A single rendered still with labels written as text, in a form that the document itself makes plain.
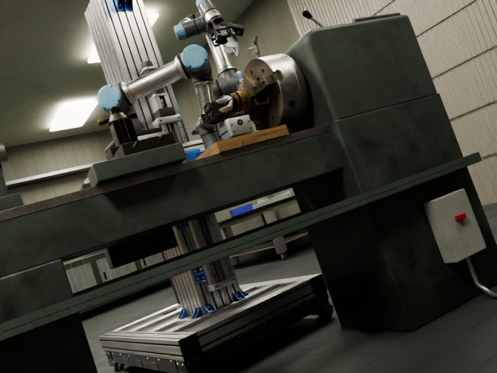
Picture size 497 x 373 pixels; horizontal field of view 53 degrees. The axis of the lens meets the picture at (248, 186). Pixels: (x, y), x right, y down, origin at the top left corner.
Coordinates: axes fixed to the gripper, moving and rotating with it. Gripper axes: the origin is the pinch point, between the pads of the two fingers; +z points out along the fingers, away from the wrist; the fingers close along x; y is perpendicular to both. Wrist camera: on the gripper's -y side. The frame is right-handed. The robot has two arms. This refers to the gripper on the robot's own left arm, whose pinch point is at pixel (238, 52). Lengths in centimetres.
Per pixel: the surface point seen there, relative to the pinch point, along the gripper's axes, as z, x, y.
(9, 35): -334, -293, 47
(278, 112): 40.3, 7.7, 4.1
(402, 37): 29, 26, -61
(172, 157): 54, 18, 58
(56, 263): 73, 8, 101
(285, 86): 35.3, 16.9, 1.2
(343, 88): 45, 20, -20
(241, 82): 17.5, 1.3, 7.9
